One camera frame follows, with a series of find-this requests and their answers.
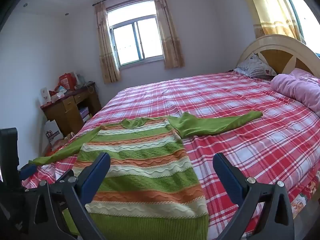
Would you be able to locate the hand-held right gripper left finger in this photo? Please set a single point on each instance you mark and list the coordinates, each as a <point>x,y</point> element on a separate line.
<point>96,172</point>

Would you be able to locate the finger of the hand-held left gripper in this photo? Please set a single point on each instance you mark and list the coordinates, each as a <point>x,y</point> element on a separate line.
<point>27,171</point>

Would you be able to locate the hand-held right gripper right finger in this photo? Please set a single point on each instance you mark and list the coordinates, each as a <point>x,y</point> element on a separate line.
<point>228,177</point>

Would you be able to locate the green striped knit sweater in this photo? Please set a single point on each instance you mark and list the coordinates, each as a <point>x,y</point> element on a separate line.
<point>145,155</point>

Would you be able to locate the red plaid bed sheet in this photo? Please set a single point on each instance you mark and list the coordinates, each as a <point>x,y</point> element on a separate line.
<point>250,142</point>

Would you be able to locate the white printed paper bag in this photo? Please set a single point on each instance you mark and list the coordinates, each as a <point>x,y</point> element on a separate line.
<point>53,132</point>

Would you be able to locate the stack of books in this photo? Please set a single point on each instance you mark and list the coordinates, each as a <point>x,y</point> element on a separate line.
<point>84,115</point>

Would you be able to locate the brown wooden desk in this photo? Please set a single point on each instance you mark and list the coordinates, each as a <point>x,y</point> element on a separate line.
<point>65,115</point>

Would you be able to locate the white card box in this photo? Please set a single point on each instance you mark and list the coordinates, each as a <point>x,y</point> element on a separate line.
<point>45,96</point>

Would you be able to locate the cartoon printed bed skirt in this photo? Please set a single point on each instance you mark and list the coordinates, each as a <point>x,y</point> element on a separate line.
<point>307,197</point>

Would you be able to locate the white blue packet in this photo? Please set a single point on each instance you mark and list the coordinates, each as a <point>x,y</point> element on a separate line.
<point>61,90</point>

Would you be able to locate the red gift bag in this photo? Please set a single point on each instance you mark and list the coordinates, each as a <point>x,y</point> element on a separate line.
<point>66,81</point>

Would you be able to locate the white plastic bag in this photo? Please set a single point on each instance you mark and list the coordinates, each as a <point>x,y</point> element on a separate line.
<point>77,78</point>

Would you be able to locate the patterned white pillow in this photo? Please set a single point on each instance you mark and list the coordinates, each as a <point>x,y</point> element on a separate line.
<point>255,66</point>

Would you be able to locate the pink quilt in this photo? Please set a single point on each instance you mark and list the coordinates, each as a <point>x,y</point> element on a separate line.
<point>297,85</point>

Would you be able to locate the beige patterned curtain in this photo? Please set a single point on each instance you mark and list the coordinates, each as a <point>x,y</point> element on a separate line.
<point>170,42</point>
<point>106,55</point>

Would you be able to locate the sliding glass window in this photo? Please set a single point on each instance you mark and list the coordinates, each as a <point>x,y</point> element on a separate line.
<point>135,40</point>

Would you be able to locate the beige wooden headboard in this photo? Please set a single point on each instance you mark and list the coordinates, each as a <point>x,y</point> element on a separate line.
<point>275,43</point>

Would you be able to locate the yellow curtain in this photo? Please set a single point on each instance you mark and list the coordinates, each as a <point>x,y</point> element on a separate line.
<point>270,5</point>

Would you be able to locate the window behind yellow curtain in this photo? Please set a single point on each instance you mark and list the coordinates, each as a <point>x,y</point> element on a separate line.
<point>302,12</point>

